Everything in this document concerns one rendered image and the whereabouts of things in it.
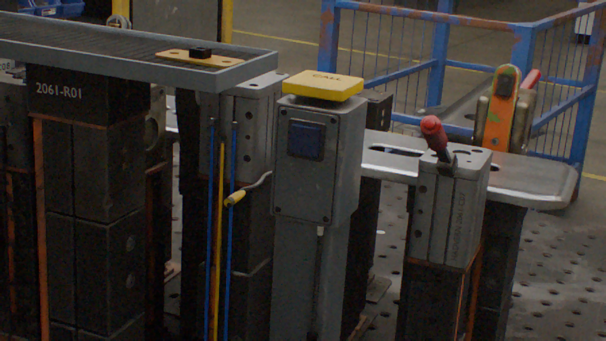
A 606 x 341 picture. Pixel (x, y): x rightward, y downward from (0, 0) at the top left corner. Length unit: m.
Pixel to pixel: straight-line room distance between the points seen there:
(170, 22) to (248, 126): 3.67
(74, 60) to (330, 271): 0.31
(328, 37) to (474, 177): 2.30
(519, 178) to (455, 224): 0.19
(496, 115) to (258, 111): 0.40
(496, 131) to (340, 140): 0.50
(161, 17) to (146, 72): 3.76
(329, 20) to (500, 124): 1.99
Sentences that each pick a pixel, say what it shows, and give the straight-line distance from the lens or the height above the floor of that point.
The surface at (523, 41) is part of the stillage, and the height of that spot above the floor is 0.89.
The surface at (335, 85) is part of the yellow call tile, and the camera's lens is 0.75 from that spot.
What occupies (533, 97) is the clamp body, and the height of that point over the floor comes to 1.06.
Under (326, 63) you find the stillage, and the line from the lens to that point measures 3.18.
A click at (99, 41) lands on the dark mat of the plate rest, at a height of 1.16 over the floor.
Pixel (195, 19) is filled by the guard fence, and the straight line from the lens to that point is 4.79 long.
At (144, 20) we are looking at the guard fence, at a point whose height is 0.63.
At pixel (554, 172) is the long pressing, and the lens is 1.12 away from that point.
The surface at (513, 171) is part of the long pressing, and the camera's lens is 1.10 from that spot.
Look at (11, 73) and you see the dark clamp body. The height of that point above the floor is 1.08.
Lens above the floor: 1.33
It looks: 19 degrees down
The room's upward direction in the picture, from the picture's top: 4 degrees clockwise
